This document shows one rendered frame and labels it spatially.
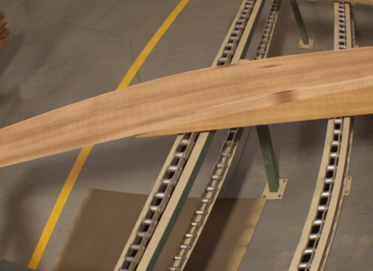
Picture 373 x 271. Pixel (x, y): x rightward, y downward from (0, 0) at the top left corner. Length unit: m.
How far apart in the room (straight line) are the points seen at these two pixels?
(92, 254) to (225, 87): 1.32
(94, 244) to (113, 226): 0.19
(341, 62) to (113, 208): 1.72
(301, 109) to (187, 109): 0.45
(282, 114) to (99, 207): 1.55
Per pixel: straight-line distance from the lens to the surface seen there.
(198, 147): 2.35
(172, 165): 2.27
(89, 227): 3.43
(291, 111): 2.29
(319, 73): 2.40
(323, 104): 2.30
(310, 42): 4.38
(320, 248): 1.84
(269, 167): 3.10
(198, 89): 2.44
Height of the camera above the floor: 2.29
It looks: 37 degrees down
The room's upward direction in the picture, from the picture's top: 20 degrees counter-clockwise
